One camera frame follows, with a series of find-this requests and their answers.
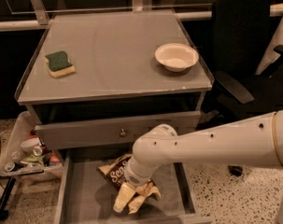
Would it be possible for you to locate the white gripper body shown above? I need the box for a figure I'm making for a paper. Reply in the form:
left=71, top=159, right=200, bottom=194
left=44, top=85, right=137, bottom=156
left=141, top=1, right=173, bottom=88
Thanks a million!
left=124, top=159, right=154, bottom=187

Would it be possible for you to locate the black office chair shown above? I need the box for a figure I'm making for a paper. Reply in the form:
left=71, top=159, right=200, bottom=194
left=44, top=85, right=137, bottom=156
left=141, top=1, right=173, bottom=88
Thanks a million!
left=196, top=0, right=283, bottom=177

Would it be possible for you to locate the green yellow sponge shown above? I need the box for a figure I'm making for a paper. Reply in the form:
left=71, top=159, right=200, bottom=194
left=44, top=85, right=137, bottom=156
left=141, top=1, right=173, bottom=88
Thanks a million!
left=45, top=50, right=76, bottom=77

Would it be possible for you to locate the grey drawer cabinet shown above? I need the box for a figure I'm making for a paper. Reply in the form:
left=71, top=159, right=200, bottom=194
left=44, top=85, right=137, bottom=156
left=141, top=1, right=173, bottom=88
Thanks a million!
left=14, top=10, right=216, bottom=151

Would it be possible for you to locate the white paper bowl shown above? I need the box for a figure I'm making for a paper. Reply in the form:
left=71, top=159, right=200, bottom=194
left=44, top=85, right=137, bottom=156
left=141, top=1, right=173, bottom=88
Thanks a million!
left=155, top=43, right=199, bottom=72

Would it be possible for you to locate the black stand leg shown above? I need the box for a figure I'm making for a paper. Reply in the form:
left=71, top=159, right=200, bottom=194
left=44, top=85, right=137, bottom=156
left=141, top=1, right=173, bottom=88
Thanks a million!
left=0, top=177, right=16, bottom=221

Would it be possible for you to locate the grey top drawer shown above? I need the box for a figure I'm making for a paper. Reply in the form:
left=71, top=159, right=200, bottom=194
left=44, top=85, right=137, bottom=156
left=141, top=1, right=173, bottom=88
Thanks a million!
left=35, top=111, right=201, bottom=149

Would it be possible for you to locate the open grey middle drawer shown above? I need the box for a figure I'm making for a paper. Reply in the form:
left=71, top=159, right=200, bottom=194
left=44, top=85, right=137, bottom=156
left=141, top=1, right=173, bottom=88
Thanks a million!
left=54, top=144, right=212, bottom=224

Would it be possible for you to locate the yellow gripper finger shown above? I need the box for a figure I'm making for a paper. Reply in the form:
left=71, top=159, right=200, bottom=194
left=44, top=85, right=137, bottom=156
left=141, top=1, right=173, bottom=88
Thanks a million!
left=128, top=192, right=147, bottom=215
left=113, top=182, right=136, bottom=213

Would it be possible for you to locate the white cup in bin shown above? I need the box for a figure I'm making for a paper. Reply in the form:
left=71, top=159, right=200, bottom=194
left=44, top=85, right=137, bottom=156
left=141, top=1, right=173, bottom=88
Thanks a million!
left=21, top=137, right=41, bottom=153

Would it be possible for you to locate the round metal drawer knob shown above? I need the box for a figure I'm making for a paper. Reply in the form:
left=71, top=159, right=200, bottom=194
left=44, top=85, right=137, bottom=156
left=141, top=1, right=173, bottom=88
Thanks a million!
left=120, top=129, right=127, bottom=137

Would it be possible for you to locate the metal railing bar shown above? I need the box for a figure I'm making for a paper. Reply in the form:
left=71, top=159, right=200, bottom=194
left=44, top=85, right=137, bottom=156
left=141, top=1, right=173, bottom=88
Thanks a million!
left=0, top=4, right=283, bottom=32

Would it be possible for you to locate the metal can in bin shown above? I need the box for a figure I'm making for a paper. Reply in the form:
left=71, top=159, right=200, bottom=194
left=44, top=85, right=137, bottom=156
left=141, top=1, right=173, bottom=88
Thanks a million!
left=33, top=147, right=43, bottom=157

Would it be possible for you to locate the clear plastic bin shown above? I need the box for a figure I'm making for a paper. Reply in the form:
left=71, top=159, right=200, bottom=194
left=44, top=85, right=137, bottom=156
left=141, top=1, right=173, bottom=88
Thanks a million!
left=0, top=111, right=64, bottom=185

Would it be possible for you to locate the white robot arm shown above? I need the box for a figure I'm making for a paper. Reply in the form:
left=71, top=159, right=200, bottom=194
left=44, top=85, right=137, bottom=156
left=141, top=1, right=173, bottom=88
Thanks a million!
left=113, top=110, right=283, bottom=213

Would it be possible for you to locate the brown SeaSalt chip bag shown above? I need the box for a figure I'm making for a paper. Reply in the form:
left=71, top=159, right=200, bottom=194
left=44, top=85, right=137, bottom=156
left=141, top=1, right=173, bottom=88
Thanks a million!
left=98, top=154, right=162, bottom=200

